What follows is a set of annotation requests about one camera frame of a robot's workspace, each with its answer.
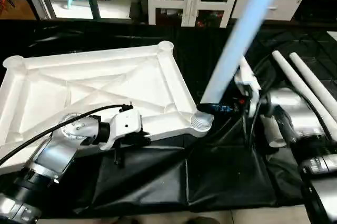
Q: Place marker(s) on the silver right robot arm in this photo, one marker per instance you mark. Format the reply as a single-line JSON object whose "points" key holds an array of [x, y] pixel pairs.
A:
{"points": [[300, 119]]}

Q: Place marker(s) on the black work mat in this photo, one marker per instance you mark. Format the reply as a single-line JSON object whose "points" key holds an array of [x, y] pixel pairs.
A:
{"points": [[158, 182]]}

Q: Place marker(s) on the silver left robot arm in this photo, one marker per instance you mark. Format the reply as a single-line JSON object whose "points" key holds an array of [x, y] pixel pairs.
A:
{"points": [[52, 155]]}

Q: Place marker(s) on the white plastic table top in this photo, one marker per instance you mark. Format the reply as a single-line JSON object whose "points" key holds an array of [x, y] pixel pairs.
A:
{"points": [[79, 87]]}

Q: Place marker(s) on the white flat board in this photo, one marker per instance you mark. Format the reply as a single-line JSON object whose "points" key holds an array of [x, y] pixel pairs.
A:
{"points": [[333, 36]]}

